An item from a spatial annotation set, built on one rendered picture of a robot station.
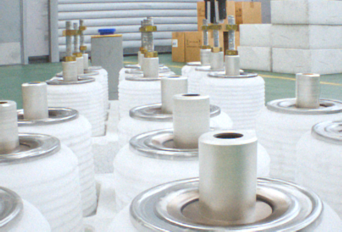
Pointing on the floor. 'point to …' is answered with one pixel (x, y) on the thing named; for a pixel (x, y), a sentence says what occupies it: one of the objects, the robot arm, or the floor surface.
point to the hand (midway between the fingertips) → (215, 11)
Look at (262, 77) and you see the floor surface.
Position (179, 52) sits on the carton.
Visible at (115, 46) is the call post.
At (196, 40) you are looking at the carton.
